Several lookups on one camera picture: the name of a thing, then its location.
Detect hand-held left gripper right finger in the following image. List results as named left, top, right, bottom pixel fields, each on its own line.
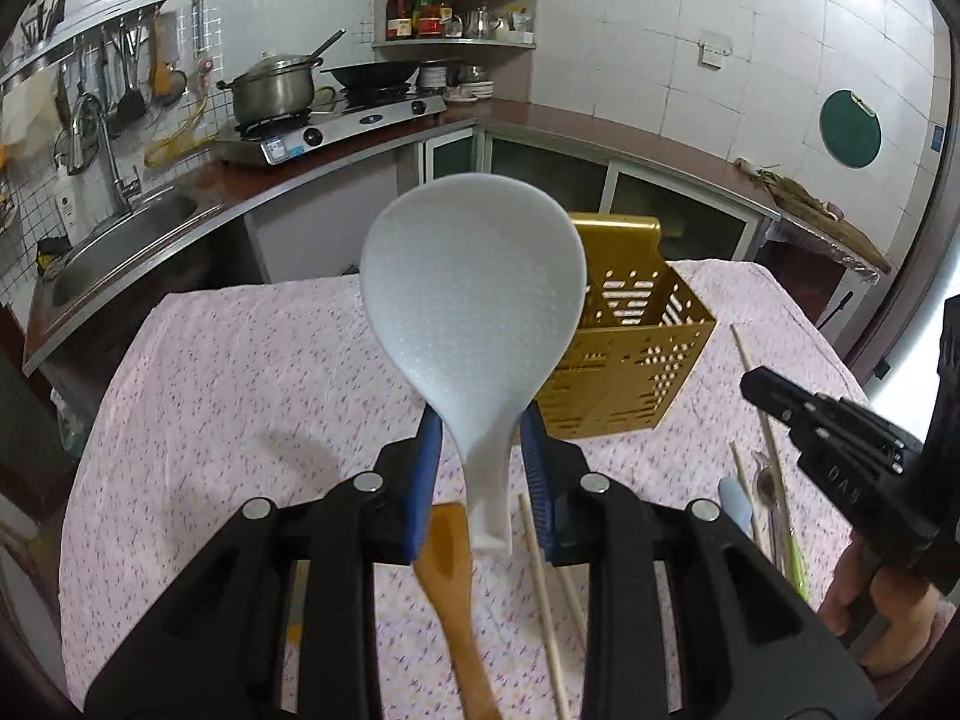
left=520, top=403, right=878, bottom=720

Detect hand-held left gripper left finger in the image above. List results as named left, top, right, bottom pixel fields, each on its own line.
left=84, top=406, right=445, bottom=720

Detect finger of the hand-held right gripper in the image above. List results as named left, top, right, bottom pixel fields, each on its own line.
left=784, top=409, right=905, bottom=475
left=740, top=366, right=927, bottom=451

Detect wooden chopstick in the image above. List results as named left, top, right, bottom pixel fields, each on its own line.
left=731, top=324, right=797, bottom=586
left=519, top=493, right=572, bottom=720
left=729, top=441, right=762, bottom=545
left=559, top=565, right=590, bottom=650

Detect grey metal spoon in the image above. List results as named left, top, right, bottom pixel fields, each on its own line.
left=753, top=452, right=797, bottom=582

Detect wooden spatula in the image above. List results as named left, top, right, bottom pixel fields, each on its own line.
left=414, top=502, right=503, bottom=720

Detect yellow perforated utensil holder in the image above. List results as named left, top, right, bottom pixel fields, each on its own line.
left=536, top=214, right=719, bottom=440

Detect white plastic rice paddle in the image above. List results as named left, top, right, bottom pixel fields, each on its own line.
left=358, top=172, right=587, bottom=552

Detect person's right hand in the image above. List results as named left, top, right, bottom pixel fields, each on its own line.
left=817, top=531, right=944, bottom=680

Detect green plastic chopstick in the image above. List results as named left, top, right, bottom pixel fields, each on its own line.
left=780, top=510, right=812, bottom=602

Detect wooden cutting board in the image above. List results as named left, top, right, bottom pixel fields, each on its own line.
left=771, top=178, right=893, bottom=276

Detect pink floral tablecloth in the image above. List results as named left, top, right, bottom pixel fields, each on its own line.
left=58, top=259, right=871, bottom=720

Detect green round board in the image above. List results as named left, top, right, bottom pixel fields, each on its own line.
left=818, top=88, right=883, bottom=170

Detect glass door counter cabinet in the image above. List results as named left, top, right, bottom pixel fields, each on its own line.
left=418, top=126, right=782, bottom=265

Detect steel gas stove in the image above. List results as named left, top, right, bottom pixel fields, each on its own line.
left=216, top=88, right=449, bottom=169

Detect steel kitchen sink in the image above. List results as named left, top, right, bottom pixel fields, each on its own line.
left=43, top=191, right=226, bottom=310

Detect stack of white dishes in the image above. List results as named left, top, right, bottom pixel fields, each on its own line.
left=417, top=64, right=497, bottom=103

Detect black wok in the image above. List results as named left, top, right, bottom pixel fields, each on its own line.
left=321, top=58, right=421, bottom=91

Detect steel cooking pot with lid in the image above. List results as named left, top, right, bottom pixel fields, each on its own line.
left=217, top=52, right=321, bottom=128

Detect white water filter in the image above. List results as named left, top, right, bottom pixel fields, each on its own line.
left=55, top=172, right=85, bottom=242

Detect red sauce bottles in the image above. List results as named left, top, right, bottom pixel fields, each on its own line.
left=385, top=0, right=455, bottom=41

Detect steel kettle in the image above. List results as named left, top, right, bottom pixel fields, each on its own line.
left=462, top=6, right=503, bottom=41

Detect steel faucet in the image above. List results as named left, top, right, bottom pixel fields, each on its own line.
left=66, top=94, right=143, bottom=215

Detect light blue utensil handle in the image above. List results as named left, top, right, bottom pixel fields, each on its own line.
left=718, top=475, right=754, bottom=541

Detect yellow hose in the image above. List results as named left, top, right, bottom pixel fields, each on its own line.
left=142, top=86, right=212, bottom=170

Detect corner wall shelf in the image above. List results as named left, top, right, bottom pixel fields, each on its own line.
left=373, top=0, right=541, bottom=70

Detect black ladle handle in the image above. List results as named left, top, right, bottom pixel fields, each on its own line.
left=307, top=28, right=348, bottom=67

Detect wall rack with hanging utensils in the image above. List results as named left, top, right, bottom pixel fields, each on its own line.
left=0, top=0, right=170, bottom=128

